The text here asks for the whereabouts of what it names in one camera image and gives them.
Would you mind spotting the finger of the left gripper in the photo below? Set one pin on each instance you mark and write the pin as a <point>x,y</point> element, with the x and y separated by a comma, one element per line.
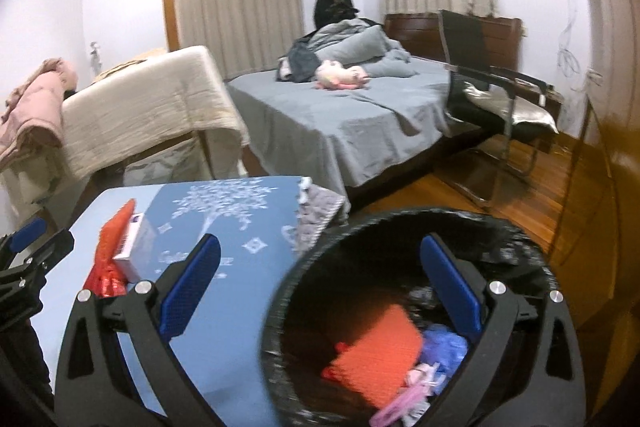
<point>52,251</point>
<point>25,236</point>

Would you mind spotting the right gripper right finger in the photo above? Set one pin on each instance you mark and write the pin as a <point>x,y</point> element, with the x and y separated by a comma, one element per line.
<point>523,367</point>

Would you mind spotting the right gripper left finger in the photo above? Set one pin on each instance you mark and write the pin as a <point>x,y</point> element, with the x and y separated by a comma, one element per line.
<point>116,366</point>

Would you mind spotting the orange foam net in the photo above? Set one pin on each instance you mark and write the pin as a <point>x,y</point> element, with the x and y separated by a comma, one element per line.
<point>111,238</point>
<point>376,364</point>

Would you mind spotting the white small box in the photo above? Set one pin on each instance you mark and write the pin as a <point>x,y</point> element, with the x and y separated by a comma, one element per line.
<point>135,253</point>

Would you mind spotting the pink wrapper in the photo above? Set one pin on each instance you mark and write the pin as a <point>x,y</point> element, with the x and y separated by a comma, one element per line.
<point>420,383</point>

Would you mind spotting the black lined trash bin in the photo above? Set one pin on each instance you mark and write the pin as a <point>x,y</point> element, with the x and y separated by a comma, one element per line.
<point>338,289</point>

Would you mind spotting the pink jacket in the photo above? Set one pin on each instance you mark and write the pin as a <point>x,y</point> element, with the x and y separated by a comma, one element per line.
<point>33,117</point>

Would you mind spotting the wooden wardrobe door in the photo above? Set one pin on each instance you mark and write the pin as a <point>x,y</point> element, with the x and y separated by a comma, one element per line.
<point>595,250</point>

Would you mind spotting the beige quilt on rack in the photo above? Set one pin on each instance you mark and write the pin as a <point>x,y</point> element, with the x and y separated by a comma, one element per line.
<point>145,105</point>

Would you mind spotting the blue tree print tablecloth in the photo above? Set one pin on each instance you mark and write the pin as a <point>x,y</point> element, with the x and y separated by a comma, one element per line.
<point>181,345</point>

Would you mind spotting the bed with grey sheet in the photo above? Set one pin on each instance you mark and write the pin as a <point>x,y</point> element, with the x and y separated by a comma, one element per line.
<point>342,139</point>

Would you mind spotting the grey quilted mat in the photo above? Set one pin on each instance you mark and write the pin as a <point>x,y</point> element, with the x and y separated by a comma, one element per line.
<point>318,207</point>

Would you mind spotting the black cantilever chair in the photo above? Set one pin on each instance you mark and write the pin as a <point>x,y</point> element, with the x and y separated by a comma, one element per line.
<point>467,59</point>

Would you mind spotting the silver chair cushion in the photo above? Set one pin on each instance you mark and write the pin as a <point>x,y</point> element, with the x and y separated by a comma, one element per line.
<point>517,110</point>

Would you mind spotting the dark blue clothing on bed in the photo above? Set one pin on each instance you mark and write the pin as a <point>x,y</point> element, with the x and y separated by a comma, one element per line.
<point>299,64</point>

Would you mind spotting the pink plush toy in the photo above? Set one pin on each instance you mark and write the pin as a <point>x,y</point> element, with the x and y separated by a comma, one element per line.
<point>332,75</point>

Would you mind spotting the wooden headboard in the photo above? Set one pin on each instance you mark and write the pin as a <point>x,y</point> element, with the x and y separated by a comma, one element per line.
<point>419,35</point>

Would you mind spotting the grey folded duvet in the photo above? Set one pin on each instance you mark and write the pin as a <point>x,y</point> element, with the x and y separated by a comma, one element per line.
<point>357,43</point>

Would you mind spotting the coat stand with black coat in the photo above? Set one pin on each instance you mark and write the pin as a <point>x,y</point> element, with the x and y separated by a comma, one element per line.
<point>333,11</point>

